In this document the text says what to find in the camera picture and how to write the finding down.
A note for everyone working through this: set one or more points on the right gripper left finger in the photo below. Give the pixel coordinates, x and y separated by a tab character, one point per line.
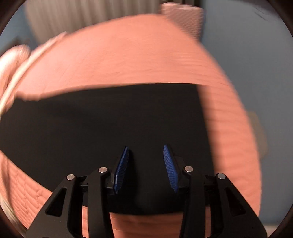
61	215

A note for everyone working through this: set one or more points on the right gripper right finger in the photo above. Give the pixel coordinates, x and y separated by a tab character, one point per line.
210	198

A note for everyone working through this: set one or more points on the black pants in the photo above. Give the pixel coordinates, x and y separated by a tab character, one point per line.
79	132

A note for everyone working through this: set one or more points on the light pink folded blanket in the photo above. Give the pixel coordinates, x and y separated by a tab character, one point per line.
8	96

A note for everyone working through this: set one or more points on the orange quilted bedspread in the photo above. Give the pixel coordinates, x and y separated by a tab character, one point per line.
136	50

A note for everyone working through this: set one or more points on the grey pleated curtain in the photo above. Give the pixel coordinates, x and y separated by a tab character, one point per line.
52	17

